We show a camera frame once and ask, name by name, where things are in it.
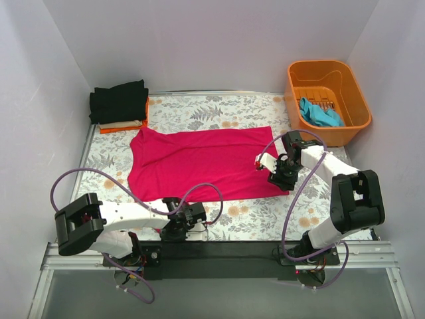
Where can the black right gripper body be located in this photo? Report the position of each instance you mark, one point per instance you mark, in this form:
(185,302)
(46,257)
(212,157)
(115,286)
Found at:
(280,179)

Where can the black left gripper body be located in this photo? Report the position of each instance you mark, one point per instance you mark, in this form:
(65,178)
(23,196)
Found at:
(171,233)

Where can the pink t shirt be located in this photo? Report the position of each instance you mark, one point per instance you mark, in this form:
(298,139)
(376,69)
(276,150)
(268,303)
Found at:
(201,166)

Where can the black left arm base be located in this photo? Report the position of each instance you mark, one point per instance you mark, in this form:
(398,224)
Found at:
(146,257)

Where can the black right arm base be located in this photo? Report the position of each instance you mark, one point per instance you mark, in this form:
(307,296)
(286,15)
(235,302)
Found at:
(309,272)

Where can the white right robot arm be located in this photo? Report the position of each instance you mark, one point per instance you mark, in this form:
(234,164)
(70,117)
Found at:
(355,195)

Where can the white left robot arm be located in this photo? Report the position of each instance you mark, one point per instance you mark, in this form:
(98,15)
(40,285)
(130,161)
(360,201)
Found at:
(108,227)

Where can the teal t shirt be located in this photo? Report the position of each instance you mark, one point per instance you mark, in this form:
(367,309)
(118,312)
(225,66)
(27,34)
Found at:
(316,116)

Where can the orange plastic basket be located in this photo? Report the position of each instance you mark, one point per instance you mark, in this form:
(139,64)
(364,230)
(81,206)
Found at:
(329,84)

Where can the folded orange t shirt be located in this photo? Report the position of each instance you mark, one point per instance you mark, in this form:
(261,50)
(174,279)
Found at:
(107,131)

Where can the folded beige t shirt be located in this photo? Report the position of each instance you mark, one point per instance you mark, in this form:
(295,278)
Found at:
(126,124)

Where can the folded black t shirt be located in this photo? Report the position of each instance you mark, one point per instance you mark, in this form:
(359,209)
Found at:
(122,103)

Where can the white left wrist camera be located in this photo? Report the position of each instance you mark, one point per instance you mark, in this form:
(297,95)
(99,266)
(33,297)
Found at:
(197,235)

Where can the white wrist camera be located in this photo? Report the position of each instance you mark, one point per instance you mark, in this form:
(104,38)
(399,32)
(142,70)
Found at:
(197,235)
(266,161)

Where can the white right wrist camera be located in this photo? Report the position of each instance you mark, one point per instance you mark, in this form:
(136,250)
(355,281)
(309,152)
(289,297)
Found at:
(266,161)

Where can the aluminium frame rail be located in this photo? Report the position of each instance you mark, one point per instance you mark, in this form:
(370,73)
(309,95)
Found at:
(227,280)

